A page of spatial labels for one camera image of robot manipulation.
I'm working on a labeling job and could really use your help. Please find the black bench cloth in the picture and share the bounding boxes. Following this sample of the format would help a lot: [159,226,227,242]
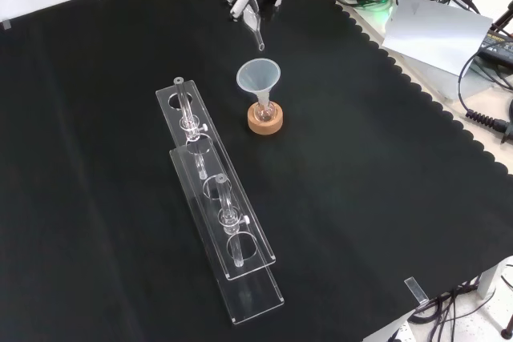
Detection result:
[0,0,513,342]

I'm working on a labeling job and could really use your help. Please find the small round-bottom glass flask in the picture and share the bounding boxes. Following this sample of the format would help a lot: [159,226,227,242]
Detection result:
[252,98,277,123]

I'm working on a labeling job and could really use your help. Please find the cork ring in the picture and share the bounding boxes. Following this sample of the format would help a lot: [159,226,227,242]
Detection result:
[246,102,285,136]

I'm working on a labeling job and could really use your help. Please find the pale grey board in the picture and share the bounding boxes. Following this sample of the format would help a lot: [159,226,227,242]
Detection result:
[381,0,495,78]

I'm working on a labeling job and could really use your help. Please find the translucent plastic funnel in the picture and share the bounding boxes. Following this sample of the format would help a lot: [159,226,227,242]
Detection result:
[236,59,283,110]

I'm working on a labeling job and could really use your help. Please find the black cable bundle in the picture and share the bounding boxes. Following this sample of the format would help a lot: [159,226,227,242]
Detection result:
[406,264,513,342]

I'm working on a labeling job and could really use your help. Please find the clear acrylic funnel stand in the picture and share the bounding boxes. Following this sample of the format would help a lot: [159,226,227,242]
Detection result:
[155,75,286,327]

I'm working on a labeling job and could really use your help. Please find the black power adapter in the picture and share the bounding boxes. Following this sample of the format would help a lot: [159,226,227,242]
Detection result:
[475,27,513,66]

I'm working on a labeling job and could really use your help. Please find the black tripod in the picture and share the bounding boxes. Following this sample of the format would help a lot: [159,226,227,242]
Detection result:
[491,0,513,37]

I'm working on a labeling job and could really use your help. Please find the black cable with ribbed plug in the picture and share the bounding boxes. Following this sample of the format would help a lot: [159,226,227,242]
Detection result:
[458,52,513,137]

